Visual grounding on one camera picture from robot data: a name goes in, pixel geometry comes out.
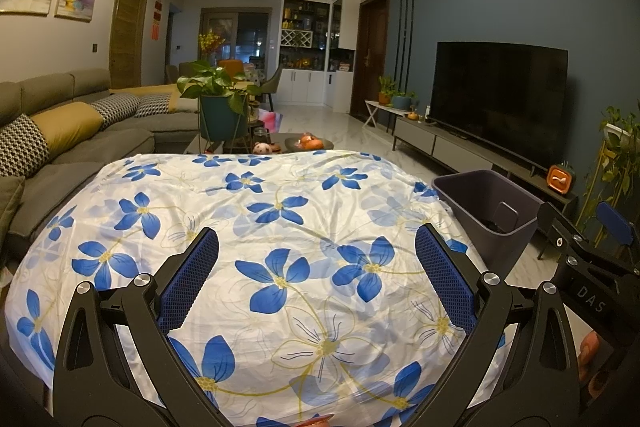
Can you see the grey plastic bin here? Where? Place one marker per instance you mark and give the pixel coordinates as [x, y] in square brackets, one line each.
[475, 192]

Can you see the pink bag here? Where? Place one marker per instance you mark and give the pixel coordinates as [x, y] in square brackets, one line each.
[270, 122]

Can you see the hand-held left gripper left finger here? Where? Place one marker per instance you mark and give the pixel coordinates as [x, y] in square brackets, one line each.
[192, 277]

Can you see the trailing potted plant white pot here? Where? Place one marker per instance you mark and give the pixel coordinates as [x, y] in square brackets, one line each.
[617, 142]

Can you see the small potted plants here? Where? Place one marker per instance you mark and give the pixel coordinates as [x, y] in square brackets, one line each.
[400, 99]

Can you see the dark wooden door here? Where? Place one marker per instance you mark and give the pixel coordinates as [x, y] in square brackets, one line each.
[370, 57]

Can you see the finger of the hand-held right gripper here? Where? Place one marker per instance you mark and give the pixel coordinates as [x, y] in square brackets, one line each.
[615, 222]
[557, 229]

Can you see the yellow cushion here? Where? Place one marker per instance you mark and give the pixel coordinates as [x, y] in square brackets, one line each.
[70, 124]

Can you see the grey dining chair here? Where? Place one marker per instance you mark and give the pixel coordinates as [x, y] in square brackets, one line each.
[272, 82]

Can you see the grey television cabinet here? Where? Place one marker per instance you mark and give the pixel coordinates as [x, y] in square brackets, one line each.
[450, 147]

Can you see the houndstooth cushion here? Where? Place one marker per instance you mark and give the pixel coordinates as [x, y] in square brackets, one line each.
[155, 104]

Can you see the white side table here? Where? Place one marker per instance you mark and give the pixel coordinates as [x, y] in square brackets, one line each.
[375, 107]

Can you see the black television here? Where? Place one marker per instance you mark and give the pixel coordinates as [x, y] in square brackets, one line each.
[500, 102]

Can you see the person's right hand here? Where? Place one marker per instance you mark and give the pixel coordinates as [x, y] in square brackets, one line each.
[590, 349]

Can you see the white display cabinet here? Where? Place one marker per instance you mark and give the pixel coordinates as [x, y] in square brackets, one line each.
[305, 87]

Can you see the orange dining chair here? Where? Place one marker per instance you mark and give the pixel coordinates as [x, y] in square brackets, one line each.
[231, 68]

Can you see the dark coffee table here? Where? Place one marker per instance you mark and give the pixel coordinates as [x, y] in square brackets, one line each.
[290, 146]

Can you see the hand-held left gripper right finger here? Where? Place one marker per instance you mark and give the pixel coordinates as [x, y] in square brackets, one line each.
[442, 277]

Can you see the small orange ornament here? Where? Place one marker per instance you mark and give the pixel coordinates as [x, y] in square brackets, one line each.
[415, 114]

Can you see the oranges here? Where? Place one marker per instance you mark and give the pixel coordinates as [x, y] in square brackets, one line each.
[309, 142]

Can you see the yellow flowers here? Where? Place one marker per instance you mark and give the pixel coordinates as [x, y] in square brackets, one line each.
[210, 42]

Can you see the glass jar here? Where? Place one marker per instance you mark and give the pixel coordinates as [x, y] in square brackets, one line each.
[261, 136]

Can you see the light wooden door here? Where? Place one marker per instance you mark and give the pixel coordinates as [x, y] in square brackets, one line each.
[127, 37]

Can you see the grey sofa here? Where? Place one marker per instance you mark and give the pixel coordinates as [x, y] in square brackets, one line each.
[100, 152]

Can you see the red wall hangings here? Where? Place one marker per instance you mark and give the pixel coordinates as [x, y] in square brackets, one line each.
[156, 17]

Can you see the pink pig figurine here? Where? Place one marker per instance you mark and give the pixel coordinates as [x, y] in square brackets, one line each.
[262, 148]

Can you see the blue floral tablecloth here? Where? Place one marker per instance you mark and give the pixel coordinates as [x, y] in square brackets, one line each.
[280, 227]

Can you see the orange desk ornament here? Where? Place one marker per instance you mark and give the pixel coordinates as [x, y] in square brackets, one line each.
[560, 179]

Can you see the potted plant teal pot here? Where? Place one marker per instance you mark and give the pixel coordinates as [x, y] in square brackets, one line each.
[220, 119]

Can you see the grey cushion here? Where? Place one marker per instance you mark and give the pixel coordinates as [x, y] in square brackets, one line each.
[10, 212]

